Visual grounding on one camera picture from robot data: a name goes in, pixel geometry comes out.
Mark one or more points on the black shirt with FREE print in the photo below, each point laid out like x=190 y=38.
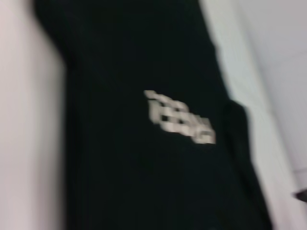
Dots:
x=144 y=167

